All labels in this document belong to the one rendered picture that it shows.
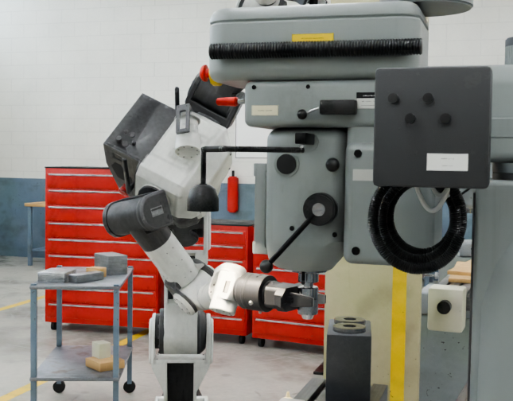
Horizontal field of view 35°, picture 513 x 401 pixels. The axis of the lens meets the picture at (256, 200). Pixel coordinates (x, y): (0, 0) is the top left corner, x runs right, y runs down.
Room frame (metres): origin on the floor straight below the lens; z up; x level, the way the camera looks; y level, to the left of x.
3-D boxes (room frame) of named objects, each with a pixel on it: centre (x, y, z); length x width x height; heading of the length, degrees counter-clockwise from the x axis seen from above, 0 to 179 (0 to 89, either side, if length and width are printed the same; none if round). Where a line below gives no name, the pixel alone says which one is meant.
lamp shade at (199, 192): (1.86, 0.12, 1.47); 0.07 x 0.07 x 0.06
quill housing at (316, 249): (1.87, -0.13, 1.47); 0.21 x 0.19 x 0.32; 163
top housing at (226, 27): (1.86, -0.14, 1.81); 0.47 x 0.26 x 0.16; 73
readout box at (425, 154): (1.46, -0.31, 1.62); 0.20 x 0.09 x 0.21; 73
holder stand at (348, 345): (2.28, -0.27, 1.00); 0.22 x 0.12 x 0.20; 173
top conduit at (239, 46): (1.72, -0.11, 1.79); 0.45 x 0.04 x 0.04; 73
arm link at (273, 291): (1.92, -0.05, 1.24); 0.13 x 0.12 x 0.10; 145
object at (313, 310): (1.87, -0.12, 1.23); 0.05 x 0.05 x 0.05
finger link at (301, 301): (1.84, -0.10, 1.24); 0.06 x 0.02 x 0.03; 55
